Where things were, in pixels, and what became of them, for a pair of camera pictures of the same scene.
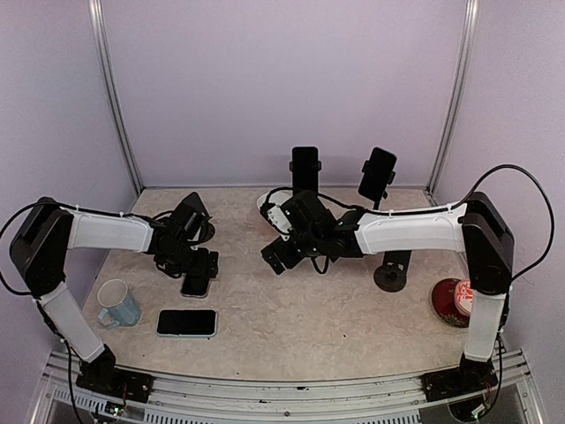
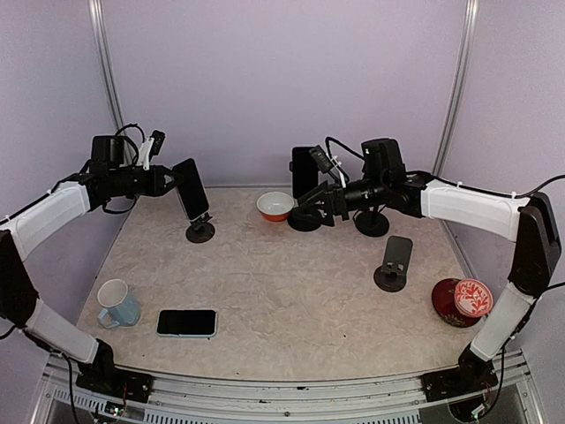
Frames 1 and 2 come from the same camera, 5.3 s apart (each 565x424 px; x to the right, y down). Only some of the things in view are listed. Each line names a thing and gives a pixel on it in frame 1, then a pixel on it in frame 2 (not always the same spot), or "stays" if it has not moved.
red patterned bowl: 464,296 stays
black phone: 195,285 → 192,190
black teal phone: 305,169 stays
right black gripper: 290,260 → 338,207
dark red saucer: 443,296 stays
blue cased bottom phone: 187,323 stays
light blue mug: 123,307 stays
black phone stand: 392,275 stays
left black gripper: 200,267 → 157,184
